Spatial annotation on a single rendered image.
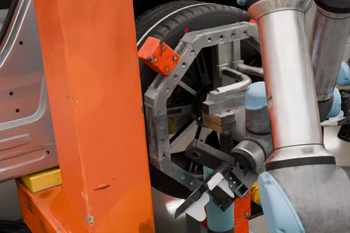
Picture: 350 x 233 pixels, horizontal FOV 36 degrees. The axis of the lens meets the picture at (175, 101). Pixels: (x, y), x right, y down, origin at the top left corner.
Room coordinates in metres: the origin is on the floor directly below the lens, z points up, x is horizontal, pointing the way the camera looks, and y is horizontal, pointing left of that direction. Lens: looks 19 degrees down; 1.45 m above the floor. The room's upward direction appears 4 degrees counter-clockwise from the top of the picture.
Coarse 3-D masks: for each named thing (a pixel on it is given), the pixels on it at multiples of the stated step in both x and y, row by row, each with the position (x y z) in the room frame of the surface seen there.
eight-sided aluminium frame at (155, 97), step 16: (192, 32) 1.61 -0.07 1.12; (208, 32) 1.59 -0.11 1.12; (224, 32) 1.61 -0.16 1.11; (240, 32) 1.63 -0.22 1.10; (256, 32) 1.66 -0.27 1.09; (176, 48) 1.58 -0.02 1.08; (192, 48) 1.55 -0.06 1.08; (256, 48) 1.73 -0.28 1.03; (160, 80) 1.54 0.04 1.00; (176, 80) 1.52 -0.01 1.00; (144, 96) 1.52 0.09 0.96; (160, 96) 1.48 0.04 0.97; (160, 112) 1.50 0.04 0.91; (160, 128) 1.48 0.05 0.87; (160, 144) 1.48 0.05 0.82; (160, 160) 1.48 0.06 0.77; (176, 176) 1.50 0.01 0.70; (192, 176) 1.53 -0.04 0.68
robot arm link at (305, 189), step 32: (256, 0) 0.95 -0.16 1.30; (288, 0) 0.93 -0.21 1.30; (288, 32) 0.91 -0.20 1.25; (288, 64) 0.88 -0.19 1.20; (288, 96) 0.85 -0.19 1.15; (288, 128) 0.83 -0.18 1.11; (320, 128) 0.84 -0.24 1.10; (288, 160) 0.79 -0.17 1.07; (320, 160) 0.79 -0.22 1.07; (288, 192) 0.76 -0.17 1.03; (320, 192) 0.76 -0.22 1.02; (288, 224) 0.74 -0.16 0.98; (320, 224) 0.74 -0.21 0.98
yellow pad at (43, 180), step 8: (56, 168) 1.56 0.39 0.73; (24, 176) 1.56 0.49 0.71; (32, 176) 1.52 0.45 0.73; (40, 176) 1.52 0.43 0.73; (48, 176) 1.53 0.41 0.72; (56, 176) 1.54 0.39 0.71; (24, 184) 1.56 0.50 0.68; (32, 184) 1.50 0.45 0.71; (40, 184) 1.51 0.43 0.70; (48, 184) 1.53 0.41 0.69; (56, 184) 1.54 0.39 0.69; (32, 192) 1.50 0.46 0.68
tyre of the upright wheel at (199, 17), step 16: (144, 16) 1.77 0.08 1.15; (160, 16) 1.71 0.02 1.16; (176, 16) 1.66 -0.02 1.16; (192, 16) 1.65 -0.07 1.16; (208, 16) 1.68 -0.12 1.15; (224, 16) 1.71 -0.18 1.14; (240, 16) 1.74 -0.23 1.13; (144, 32) 1.68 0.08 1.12; (160, 32) 1.61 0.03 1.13; (176, 32) 1.62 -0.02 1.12; (144, 64) 1.56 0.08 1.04; (144, 80) 1.56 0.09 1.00; (144, 112) 1.55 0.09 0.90; (160, 176) 1.57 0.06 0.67; (176, 192) 1.60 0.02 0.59; (192, 192) 1.63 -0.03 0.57
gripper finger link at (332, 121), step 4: (340, 112) 1.52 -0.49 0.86; (336, 116) 1.52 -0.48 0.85; (340, 116) 1.52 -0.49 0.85; (328, 120) 1.51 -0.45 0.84; (332, 120) 1.50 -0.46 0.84; (336, 120) 1.51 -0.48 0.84; (324, 124) 1.49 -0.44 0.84; (328, 124) 1.49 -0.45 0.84; (332, 124) 1.50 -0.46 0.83; (336, 124) 1.50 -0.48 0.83
